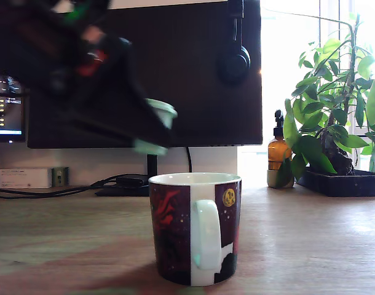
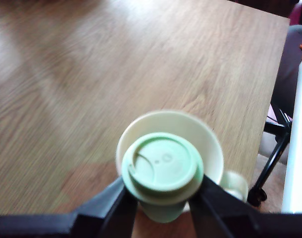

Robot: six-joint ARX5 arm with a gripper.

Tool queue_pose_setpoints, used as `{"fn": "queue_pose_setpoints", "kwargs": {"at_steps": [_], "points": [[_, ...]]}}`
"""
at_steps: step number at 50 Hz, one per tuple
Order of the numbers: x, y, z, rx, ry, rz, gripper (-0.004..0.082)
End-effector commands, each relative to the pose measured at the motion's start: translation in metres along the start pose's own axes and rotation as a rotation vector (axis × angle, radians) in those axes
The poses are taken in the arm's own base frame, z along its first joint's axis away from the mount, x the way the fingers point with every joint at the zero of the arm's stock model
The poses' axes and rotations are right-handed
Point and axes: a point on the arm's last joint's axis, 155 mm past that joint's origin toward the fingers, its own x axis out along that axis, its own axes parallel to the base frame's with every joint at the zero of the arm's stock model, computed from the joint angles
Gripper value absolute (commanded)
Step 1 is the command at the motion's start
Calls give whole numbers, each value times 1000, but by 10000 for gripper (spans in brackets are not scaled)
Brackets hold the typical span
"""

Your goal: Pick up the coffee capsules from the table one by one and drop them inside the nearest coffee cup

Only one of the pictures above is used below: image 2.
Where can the white upright post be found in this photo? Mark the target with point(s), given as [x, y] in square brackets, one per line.
[297, 148]

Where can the mint green coffee capsule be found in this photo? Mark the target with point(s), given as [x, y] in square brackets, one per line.
[163, 166]

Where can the black office chair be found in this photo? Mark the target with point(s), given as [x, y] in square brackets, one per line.
[287, 74]

